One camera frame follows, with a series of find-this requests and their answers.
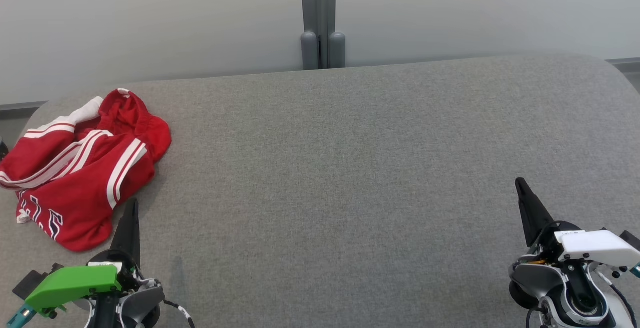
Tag black white striped arm cable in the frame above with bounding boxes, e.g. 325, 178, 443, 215
162, 299, 196, 328

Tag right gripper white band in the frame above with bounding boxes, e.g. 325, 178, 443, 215
515, 178, 640, 269

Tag red white-sleeved jersey shirt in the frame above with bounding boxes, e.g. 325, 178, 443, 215
0, 97, 157, 252

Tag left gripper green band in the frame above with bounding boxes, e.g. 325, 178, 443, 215
25, 198, 142, 317

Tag grey partition post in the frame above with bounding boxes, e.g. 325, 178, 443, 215
299, 0, 347, 70

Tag left camera cable teal plug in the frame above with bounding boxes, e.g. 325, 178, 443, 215
7, 304, 37, 328

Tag red shorts with white stripe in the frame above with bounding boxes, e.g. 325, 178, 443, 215
97, 88, 173, 164

